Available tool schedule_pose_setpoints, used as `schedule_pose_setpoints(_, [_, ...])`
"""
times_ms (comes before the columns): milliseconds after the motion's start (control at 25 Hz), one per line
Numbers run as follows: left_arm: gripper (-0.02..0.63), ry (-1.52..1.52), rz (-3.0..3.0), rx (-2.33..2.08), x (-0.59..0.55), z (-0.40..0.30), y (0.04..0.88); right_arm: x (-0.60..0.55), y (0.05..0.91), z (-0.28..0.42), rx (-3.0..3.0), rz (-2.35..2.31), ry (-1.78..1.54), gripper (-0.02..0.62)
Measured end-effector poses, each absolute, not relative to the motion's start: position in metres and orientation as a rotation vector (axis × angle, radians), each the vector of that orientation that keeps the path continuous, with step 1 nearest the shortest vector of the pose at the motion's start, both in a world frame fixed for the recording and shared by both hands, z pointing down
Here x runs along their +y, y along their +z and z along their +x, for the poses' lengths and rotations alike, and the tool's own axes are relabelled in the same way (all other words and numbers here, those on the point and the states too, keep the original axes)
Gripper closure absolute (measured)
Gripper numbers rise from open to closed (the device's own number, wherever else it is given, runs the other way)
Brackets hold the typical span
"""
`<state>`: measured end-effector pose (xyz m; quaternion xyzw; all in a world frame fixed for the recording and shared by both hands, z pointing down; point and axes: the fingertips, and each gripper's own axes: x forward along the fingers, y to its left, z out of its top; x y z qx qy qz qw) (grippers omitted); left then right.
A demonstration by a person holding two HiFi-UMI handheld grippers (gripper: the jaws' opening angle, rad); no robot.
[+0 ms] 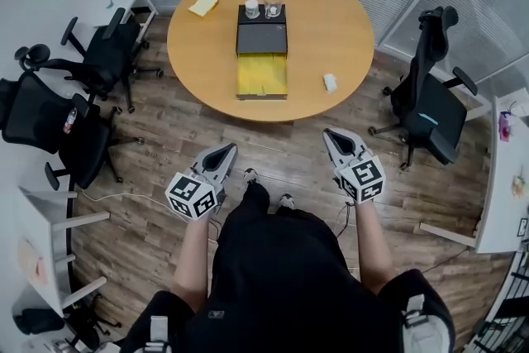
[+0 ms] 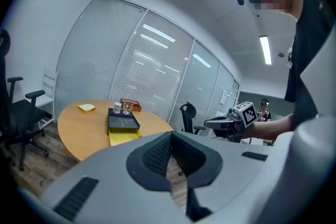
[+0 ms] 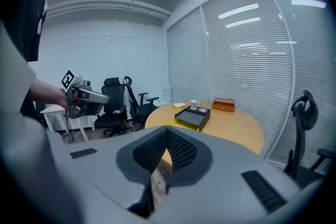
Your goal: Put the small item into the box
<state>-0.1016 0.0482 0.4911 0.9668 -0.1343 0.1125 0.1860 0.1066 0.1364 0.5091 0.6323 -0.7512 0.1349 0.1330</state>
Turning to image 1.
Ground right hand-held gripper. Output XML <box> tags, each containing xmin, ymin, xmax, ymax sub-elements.
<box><xmin>322</xmin><ymin>127</ymin><xmax>387</xmax><ymax>205</ymax></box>

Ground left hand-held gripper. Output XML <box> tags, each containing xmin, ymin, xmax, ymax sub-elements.
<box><xmin>165</xmin><ymin>142</ymin><xmax>239</xmax><ymax>222</ymax></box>

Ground black box with yellow drawer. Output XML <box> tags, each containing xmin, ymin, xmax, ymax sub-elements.
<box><xmin>235</xmin><ymin>3</ymin><xmax>289</xmax><ymax>103</ymax></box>

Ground person's right forearm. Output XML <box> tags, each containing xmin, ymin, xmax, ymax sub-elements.
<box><xmin>354</xmin><ymin>200</ymin><xmax>397</xmax><ymax>296</ymax></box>

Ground person's left forearm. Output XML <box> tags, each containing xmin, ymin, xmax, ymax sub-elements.
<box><xmin>172</xmin><ymin>214</ymin><xmax>221</xmax><ymax>303</ymax></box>

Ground pink item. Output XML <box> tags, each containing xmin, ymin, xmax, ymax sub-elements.
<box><xmin>498</xmin><ymin>112</ymin><xmax>514</xmax><ymax>143</ymax></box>

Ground black office chair with headrest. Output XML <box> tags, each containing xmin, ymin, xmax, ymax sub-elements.
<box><xmin>0</xmin><ymin>44</ymin><xmax>146</xmax><ymax>192</ymax></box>
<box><xmin>367</xmin><ymin>5</ymin><xmax>479</xmax><ymax>171</ymax></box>

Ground person's black clothing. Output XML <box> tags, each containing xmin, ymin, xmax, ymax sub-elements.
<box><xmin>118</xmin><ymin>181</ymin><xmax>456</xmax><ymax>353</ymax></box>

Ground clear glass cup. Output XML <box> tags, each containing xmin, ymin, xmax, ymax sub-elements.
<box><xmin>264</xmin><ymin>0</ymin><xmax>285</xmax><ymax>20</ymax></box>

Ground plastic bottle with red label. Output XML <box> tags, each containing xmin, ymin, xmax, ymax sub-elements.
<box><xmin>62</xmin><ymin>107</ymin><xmax>79</xmax><ymax>135</ymax></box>

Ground yellow sponge cloth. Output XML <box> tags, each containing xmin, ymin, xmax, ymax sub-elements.
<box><xmin>188</xmin><ymin>0</ymin><xmax>219</xmax><ymax>18</ymax></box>

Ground small colourful ornament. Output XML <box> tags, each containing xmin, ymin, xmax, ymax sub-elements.
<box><xmin>511</xmin><ymin>172</ymin><xmax>529</xmax><ymax>200</ymax></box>

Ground black metal rack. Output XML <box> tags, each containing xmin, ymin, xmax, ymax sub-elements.
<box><xmin>465</xmin><ymin>250</ymin><xmax>529</xmax><ymax>353</ymax></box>

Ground black cable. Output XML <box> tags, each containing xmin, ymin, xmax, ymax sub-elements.
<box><xmin>332</xmin><ymin>177</ymin><xmax>357</xmax><ymax>239</ymax></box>
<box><xmin>207</xmin><ymin>193</ymin><xmax>229</xmax><ymax>241</ymax></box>

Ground white cable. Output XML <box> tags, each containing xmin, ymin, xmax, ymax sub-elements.
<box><xmin>75</xmin><ymin>186</ymin><xmax>169</xmax><ymax>203</ymax></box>

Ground white shoulder strap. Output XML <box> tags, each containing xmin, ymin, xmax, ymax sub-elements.
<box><xmin>148</xmin><ymin>315</ymin><xmax>169</xmax><ymax>353</ymax></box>
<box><xmin>400</xmin><ymin>293</ymin><xmax>429</xmax><ymax>353</ymax></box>

